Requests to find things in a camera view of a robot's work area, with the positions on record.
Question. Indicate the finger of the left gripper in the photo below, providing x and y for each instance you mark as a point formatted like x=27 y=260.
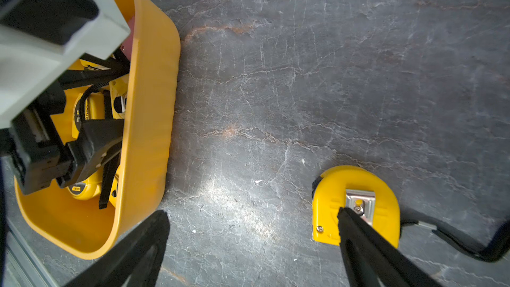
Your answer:
x=98 y=143

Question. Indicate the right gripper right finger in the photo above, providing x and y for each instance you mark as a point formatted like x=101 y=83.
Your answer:
x=370 y=260

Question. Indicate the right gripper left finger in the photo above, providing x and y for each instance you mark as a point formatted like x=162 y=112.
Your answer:
x=135 y=261

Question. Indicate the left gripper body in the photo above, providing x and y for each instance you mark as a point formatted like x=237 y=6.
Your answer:
x=39 y=155

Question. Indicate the yellow tape measure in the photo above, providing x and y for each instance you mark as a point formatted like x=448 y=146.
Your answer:
x=119 y=95
x=373 y=200
x=91 y=188
x=95 y=109

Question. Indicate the yellow storage tray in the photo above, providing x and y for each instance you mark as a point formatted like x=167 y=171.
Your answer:
x=80 y=227

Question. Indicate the pink tape measure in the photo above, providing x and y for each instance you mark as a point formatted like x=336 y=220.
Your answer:
x=127 y=46

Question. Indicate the yellow tape measure in tray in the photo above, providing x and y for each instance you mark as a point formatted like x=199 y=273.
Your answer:
x=95 y=109
x=91 y=188

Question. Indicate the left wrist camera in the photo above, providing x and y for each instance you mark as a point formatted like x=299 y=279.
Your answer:
x=40 y=39

